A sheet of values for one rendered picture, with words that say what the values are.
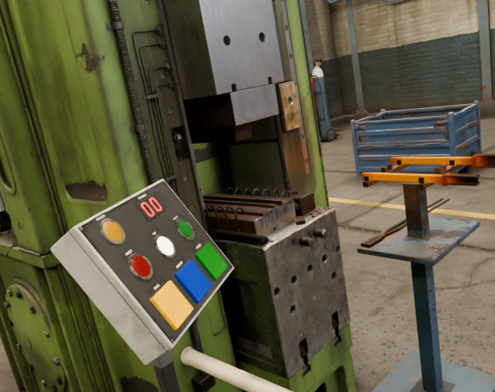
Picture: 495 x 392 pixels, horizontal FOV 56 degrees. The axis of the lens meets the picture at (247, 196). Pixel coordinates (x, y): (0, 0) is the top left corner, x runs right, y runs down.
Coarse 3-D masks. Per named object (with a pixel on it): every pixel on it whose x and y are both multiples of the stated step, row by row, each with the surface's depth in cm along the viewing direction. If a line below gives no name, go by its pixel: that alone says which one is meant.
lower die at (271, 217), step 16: (208, 208) 161; (224, 208) 156; (256, 208) 150; (272, 208) 146; (288, 208) 152; (208, 224) 156; (224, 224) 150; (240, 224) 145; (256, 224) 141; (272, 224) 147
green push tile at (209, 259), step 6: (204, 246) 108; (210, 246) 110; (198, 252) 105; (204, 252) 106; (210, 252) 108; (216, 252) 110; (198, 258) 104; (204, 258) 105; (210, 258) 107; (216, 258) 109; (204, 264) 104; (210, 264) 105; (216, 264) 107; (222, 264) 109; (210, 270) 104; (216, 270) 106; (222, 270) 108; (216, 276) 104
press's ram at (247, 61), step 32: (192, 0) 123; (224, 0) 128; (256, 0) 137; (192, 32) 127; (224, 32) 129; (256, 32) 138; (192, 64) 131; (224, 64) 129; (256, 64) 138; (192, 96) 135
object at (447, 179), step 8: (376, 176) 168; (384, 176) 166; (392, 176) 163; (400, 176) 161; (408, 176) 159; (416, 176) 157; (424, 176) 155; (432, 176) 153; (440, 176) 151; (448, 176) 149; (456, 176) 147; (464, 176) 145; (472, 176) 143; (448, 184) 149; (456, 184) 148; (464, 184) 146; (472, 184) 144
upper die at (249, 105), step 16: (208, 96) 138; (224, 96) 133; (240, 96) 134; (256, 96) 139; (272, 96) 144; (192, 112) 144; (208, 112) 140; (224, 112) 135; (240, 112) 134; (256, 112) 139; (272, 112) 145; (192, 128) 147
